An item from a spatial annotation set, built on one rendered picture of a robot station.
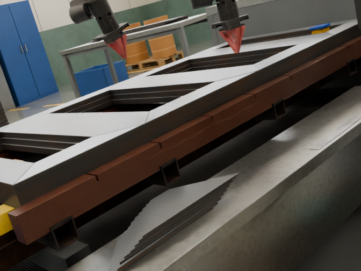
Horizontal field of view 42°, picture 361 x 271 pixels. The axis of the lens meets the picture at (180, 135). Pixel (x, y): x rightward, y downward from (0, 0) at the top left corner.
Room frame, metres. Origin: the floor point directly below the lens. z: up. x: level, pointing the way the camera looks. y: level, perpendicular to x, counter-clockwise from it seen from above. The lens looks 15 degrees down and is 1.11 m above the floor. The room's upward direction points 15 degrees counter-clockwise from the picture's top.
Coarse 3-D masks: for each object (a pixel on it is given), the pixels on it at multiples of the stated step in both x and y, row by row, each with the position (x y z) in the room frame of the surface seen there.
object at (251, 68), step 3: (249, 66) 1.47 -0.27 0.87; (252, 66) 1.46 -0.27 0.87; (255, 66) 1.44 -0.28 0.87; (243, 69) 1.45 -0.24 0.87; (246, 69) 1.43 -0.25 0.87; (249, 69) 1.42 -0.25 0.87; (252, 69) 1.40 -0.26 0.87; (237, 72) 1.43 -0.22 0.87; (240, 72) 1.41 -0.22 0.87; (243, 72) 1.40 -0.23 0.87; (246, 72) 1.39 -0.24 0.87; (228, 75) 1.41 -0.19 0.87; (231, 75) 1.40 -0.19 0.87; (234, 75) 1.39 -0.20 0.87; (237, 75) 1.37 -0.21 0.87; (222, 78) 1.40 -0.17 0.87; (225, 78) 1.38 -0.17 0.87; (228, 78) 1.37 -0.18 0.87
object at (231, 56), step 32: (352, 32) 1.74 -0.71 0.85; (192, 64) 2.07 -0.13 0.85; (224, 64) 1.92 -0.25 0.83; (288, 64) 1.47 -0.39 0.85; (96, 96) 1.77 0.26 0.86; (128, 96) 1.71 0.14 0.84; (160, 96) 1.57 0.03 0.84; (224, 96) 1.26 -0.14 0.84; (160, 128) 1.11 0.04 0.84; (96, 160) 0.99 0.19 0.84; (0, 192) 0.94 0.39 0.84; (32, 192) 0.89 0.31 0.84
